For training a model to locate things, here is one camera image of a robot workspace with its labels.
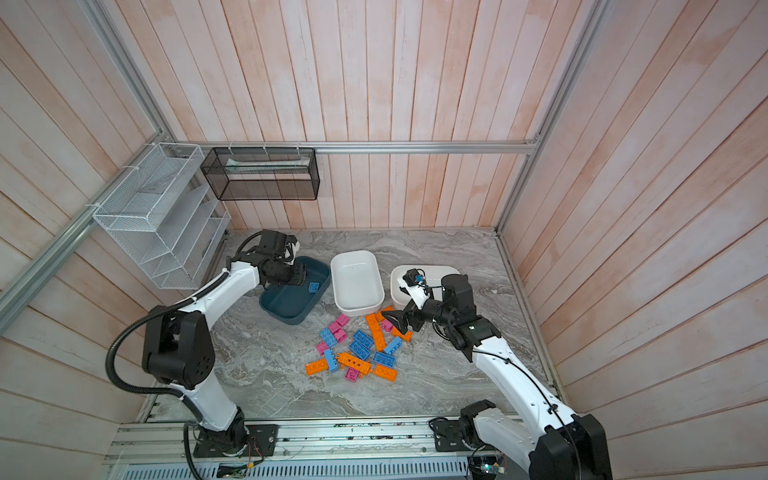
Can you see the white wire mesh shelf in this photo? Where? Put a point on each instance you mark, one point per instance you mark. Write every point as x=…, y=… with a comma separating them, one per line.
x=168, y=226

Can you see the white plastic bin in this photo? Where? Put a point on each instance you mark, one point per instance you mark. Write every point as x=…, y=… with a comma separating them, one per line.
x=432, y=274
x=357, y=284

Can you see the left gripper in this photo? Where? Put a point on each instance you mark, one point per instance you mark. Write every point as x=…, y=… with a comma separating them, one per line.
x=299, y=275

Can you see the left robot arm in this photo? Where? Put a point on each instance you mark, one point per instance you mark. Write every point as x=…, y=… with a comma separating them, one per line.
x=178, y=348

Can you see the orange lego bottom plate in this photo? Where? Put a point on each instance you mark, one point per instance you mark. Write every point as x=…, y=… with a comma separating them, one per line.
x=385, y=372

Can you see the middle white plastic bin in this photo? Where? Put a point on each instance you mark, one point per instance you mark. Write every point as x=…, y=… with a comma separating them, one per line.
x=357, y=284

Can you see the long orange technic lego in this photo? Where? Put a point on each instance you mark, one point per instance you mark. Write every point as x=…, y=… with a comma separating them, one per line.
x=348, y=360

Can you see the dark teal plastic bin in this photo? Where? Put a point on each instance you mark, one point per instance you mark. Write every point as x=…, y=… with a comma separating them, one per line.
x=292, y=304

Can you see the black wire mesh basket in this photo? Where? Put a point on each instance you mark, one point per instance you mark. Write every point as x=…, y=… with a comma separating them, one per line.
x=262, y=173

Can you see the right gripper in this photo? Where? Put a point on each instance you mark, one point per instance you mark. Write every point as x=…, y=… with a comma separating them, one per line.
x=411, y=311

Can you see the blue lego double brick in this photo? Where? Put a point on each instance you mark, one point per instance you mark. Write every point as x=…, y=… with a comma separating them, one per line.
x=362, y=345

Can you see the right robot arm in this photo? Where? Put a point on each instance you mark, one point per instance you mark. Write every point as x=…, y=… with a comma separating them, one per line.
x=510, y=384

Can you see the right white plastic bin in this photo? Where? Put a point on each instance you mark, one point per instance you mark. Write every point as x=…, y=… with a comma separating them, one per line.
x=432, y=274

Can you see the long orange lego centre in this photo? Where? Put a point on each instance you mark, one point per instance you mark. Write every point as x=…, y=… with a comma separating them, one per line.
x=376, y=332

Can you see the pink lego bottom brick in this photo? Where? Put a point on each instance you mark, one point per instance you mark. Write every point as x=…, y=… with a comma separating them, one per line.
x=352, y=374

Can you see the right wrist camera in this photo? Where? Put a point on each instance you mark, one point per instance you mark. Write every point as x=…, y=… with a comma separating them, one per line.
x=414, y=283

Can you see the long light blue lego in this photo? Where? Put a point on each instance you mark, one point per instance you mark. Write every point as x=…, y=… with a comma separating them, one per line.
x=333, y=365

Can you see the light blue lego brick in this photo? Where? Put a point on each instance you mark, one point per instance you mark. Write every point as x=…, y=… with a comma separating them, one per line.
x=393, y=346

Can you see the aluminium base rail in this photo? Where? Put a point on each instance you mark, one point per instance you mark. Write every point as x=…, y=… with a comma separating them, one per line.
x=355, y=448

